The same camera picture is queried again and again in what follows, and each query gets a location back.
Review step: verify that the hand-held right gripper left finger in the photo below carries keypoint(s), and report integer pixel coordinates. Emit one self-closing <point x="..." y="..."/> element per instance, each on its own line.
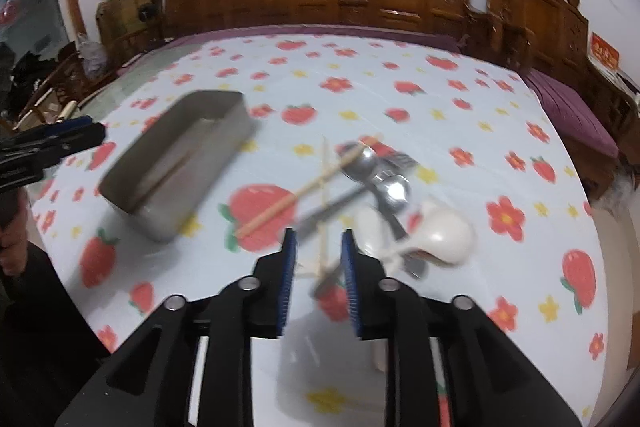
<point x="288" y="287"/>

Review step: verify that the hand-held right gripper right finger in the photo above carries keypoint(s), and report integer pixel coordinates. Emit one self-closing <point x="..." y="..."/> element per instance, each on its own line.
<point x="351" y="287"/>

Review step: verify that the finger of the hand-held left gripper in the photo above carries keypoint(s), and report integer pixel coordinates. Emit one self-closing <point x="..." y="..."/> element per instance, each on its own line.
<point x="70" y="124"/>
<point x="82" y="141"/>

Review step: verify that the white ceramic spoon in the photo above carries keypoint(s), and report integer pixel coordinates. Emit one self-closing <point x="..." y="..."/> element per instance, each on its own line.
<point x="370" y="227"/>
<point x="445" y="232"/>

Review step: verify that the rectangular steel tray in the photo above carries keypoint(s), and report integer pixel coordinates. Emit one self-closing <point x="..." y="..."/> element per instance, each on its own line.
<point x="172" y="147"/>

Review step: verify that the stainless steel spoon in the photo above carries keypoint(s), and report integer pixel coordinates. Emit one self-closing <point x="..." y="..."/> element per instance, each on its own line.
<point x="395" y="192"/>
<point x="357" y="167"/>

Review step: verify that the person's left hand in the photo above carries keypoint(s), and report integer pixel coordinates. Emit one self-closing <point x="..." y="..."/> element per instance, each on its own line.
<point x="12" y="252"/>

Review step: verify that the wooden slatted chair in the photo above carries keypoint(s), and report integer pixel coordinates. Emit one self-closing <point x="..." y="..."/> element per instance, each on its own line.
<point x="55" y="87"/>

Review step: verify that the clear plastic bag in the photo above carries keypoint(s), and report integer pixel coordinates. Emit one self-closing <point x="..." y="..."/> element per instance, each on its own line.
<point x="92" y="57"/>

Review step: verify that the dark brown chopstick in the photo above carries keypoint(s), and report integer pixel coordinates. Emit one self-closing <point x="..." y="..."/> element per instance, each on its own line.
<point x="167" y="174"/>

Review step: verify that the large cardboard box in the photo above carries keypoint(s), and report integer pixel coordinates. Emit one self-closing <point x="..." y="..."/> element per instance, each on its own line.
<point x="125" y="9"/>

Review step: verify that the small black fan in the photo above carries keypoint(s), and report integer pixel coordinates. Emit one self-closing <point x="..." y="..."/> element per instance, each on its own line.
<point x="146" y="12"/>

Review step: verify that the strawberry flower printed tablecloth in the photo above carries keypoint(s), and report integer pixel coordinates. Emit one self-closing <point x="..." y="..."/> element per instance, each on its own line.
<point x="450" y="132"/>

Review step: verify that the purple armchair cushion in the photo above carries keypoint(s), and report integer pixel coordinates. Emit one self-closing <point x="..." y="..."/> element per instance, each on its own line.
<point x="570" y="117"/>

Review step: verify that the carved wooden armchair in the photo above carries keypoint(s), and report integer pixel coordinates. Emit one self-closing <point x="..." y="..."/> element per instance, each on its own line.
<point x="540" y="17"/>

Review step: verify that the red paper sign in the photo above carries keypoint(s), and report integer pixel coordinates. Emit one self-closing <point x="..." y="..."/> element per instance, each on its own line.
<point x="604" y="51"/>

